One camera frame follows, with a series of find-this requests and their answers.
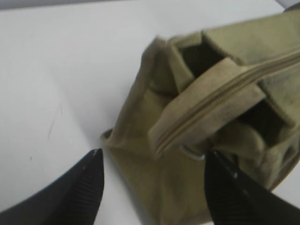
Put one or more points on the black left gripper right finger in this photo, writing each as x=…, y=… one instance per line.
x=233, y=198

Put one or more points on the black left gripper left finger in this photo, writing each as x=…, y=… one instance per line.
x=73, y=199

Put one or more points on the olive yellow canvas bag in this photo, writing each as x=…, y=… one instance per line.
x=235, y=89

